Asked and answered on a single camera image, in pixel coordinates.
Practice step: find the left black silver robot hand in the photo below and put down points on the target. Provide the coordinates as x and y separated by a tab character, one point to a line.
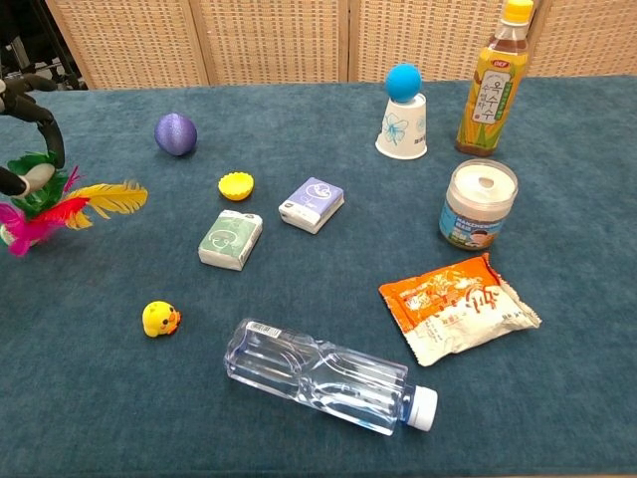
50	129

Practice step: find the colourful feather shuttlecock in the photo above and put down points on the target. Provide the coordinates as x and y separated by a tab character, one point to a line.
64	209

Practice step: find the black tripod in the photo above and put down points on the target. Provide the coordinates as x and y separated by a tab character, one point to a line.
62	55

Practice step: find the purple egg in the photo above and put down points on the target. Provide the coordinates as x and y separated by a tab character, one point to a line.
175	135

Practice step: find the yellow scalloped cap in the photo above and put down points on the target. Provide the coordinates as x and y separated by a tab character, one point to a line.
236	186

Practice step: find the green tissue pack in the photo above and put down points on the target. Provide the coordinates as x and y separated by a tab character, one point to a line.
230	240

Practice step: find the yellow duck toy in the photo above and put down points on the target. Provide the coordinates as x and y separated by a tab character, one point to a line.
160	319

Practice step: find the woven wooden folding screen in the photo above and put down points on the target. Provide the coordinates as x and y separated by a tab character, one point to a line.
278	40

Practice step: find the purple tissue pack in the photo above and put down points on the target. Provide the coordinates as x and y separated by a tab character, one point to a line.
312	205

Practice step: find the blue table cloth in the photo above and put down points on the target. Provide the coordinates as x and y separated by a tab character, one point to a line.
318	279

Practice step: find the white paper cup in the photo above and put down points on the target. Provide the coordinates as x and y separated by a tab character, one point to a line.
403	129

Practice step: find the blue ball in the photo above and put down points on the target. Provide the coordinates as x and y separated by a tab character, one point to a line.
403	83

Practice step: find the clear plastic water bottle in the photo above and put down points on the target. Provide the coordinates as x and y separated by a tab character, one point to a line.
318	378

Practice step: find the white lidded plastic jar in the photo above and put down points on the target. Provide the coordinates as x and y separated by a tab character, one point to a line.
478	204

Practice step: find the orange white snack bag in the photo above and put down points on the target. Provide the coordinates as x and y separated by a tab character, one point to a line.
455	311

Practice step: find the yellow corn tea bottle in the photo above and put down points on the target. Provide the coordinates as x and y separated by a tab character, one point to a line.
492	94

